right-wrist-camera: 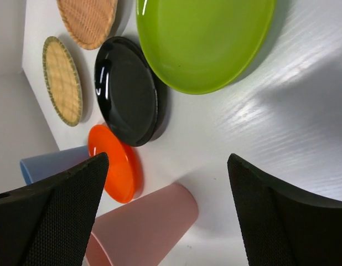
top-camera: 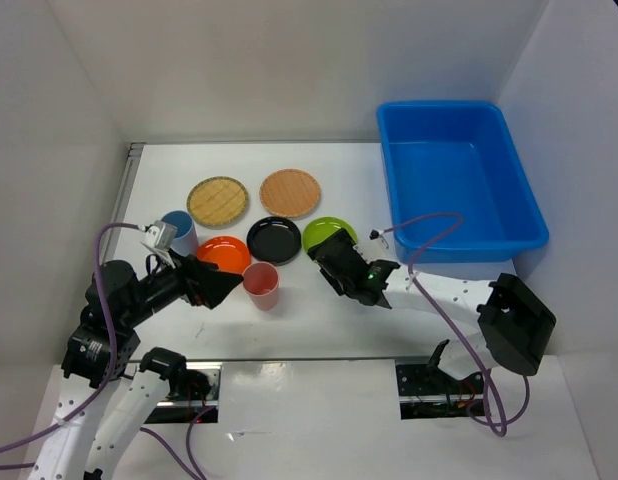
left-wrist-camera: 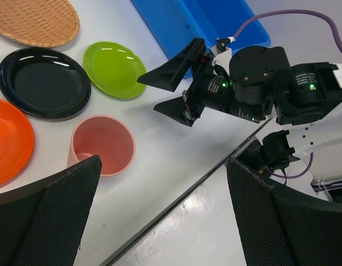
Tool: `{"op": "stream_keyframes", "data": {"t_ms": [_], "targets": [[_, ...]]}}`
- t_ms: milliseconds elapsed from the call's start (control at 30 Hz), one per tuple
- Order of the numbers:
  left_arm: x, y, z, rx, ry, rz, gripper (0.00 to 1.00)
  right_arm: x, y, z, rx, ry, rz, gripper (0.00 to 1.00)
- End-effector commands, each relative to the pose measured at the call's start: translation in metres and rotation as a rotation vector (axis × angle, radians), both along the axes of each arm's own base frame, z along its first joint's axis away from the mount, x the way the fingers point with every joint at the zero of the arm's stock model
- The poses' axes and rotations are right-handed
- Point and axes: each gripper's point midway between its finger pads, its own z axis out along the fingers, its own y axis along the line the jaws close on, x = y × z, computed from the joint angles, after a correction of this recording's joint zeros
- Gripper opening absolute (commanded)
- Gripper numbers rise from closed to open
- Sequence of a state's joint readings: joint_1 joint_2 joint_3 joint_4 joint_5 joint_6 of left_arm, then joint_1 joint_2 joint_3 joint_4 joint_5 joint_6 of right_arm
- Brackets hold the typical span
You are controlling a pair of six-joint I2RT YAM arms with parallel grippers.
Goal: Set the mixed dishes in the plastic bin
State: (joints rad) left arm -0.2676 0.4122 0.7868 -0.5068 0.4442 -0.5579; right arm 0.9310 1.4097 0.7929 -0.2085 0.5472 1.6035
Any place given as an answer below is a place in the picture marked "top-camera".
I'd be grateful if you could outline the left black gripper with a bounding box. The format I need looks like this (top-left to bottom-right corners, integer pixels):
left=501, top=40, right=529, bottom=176
left=124, top=246, right=244, bottom=326

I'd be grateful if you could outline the green plastic plate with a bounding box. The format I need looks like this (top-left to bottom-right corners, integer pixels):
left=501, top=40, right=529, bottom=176
left=302, top=216, right=358, bottom=253

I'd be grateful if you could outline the brown woven bamboo tray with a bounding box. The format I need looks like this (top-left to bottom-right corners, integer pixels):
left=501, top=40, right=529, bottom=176
left=259, top=169, right=321, bottom=218

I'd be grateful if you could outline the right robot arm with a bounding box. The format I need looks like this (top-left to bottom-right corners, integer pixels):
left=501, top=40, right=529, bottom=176
left=308, top=229, right=556, bottom=393

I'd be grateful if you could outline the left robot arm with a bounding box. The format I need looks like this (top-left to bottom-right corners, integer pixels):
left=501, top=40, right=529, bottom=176
left=29, top=254, right=243, bottom=479

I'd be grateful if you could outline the blue plastic bin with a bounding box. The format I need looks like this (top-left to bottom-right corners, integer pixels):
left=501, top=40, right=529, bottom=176
left=377, top=100, right=549, bottom=263

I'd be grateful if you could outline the orange plastic plate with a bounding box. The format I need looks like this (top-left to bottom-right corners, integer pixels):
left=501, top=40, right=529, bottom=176
left=196, top=235, right=252, bottom=274

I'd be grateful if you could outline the blue plastic cup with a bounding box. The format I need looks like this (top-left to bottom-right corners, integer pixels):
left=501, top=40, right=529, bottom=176
left=161, top=210, right=199, bottom=256

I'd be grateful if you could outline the pink plastic cup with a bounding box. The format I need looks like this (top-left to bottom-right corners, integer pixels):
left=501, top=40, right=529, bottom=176
left=242, top=262, right=279, bottom=311

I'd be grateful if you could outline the black plastic plate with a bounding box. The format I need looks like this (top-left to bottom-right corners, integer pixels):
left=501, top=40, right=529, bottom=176
left=246, top=216, right=301, bottom=266

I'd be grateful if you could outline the green-rimmed bamboo tray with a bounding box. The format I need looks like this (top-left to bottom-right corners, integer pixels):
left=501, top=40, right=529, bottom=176
left=186, top=176, right=249, bottom=227

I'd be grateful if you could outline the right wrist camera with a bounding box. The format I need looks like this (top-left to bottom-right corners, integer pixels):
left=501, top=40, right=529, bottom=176
left=369, top=229, right=389, bottom=250

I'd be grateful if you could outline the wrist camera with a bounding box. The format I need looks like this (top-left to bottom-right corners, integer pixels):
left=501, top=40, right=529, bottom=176
left=369, top=229, right=389, bottom=250
left=142, top=220, right=177, bottom=251

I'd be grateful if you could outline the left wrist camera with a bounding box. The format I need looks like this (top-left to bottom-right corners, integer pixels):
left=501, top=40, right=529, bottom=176
left=142, top=220, right=177, bottom=251

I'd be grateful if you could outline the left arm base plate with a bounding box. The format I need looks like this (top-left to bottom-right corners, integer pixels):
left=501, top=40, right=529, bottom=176
left=145, top=362, right=222, bottom=425

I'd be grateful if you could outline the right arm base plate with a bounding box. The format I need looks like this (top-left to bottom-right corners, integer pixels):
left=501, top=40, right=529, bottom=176
left=395, top=357, right=484, bottom=420

